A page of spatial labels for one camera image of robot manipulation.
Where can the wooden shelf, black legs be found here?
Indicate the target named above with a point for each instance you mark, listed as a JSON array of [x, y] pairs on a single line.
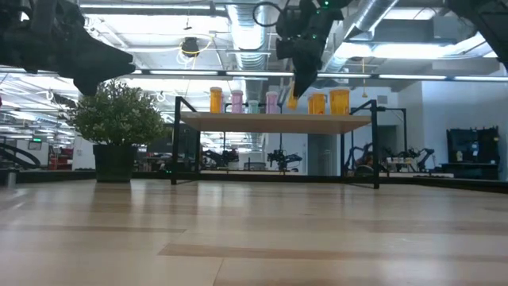
[[278, 124]]

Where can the grey wall box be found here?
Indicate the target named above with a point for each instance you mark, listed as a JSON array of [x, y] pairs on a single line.
[[382, 99]]

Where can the silver metal post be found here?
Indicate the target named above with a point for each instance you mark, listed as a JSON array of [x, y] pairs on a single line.
[[10, 178]]

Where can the ceiling light panel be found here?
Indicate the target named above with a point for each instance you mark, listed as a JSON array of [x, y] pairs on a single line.
[[409, 51]]

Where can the thin black stand frame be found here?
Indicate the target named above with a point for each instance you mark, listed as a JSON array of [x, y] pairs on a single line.
[[405, 139]]

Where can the black curved handrail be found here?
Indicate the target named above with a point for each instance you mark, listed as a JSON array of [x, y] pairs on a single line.
[[20, 155]]

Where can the large orange medicine bottle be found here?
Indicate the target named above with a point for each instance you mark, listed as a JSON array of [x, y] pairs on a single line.
[[320, 105], [339, 102]]

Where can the silver spiral ventilation duct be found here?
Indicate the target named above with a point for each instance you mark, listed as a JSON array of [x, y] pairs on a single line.
[[250, 59], [373, 14]]

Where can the black aluminium table frame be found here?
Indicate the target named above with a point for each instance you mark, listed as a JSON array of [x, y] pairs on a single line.
[[59, 175]]

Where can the background black robot arm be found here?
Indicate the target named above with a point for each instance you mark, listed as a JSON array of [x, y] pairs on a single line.
[[412, 153], [285, 159], [218, 157]]

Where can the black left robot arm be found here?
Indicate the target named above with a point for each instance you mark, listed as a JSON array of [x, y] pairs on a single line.
[[39, 16]]

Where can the red storage shelving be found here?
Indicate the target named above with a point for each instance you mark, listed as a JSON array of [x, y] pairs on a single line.
[[59, 159]]

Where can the green medicine bottle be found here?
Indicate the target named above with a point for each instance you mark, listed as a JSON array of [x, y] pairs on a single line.
[[253, 107]]

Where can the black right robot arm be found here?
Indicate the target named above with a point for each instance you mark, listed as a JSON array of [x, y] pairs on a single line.
[[492, 20]]

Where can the yellow hanging pendant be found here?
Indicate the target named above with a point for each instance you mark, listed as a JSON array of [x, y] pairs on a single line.
[[364, 94]]

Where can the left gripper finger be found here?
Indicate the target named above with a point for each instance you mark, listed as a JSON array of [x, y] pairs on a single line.
[[99, 63]]

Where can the green plant in black pot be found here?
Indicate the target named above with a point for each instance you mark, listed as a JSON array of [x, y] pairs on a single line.
[[115, 119]]

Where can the black crossbar with light strips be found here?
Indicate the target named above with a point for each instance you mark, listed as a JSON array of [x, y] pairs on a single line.
[[381, 76]]

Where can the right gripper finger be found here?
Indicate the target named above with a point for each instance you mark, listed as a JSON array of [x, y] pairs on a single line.
[[309, 67]]

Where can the black tool cabinet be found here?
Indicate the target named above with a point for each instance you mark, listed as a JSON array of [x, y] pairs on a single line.
[[472, 153]]

